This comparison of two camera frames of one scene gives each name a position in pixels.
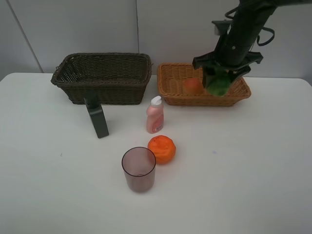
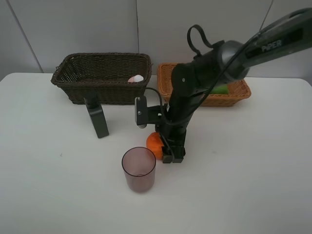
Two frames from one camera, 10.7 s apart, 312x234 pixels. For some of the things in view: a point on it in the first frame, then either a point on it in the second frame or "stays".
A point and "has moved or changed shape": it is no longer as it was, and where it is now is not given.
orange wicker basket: [171, 77] stays
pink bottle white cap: [155, 116] has moved or changed shape
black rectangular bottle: [92, 100] stays
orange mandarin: [164, 148] stays
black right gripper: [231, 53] → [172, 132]
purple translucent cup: [139, 163] stays
